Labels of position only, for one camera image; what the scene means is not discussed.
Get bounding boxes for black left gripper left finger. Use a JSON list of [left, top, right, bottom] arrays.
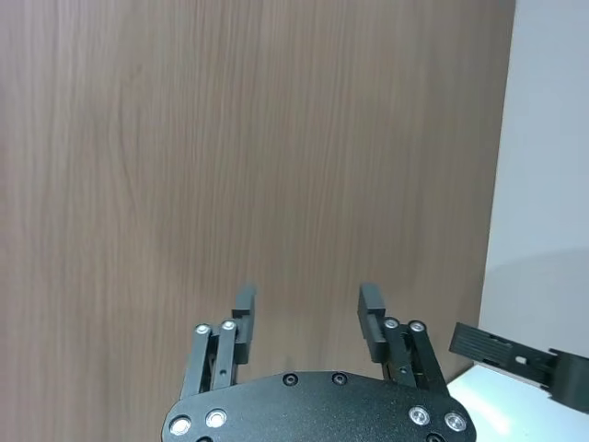
[[179, 284, 259, 401]]

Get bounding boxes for white table cloth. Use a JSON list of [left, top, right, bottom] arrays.
[[445, 0, 589, 442]]

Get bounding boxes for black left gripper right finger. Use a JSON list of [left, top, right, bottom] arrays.
[[358, 282, 450, 398]]

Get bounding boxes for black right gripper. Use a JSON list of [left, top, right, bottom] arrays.
[[449, 321, 589, 413]]

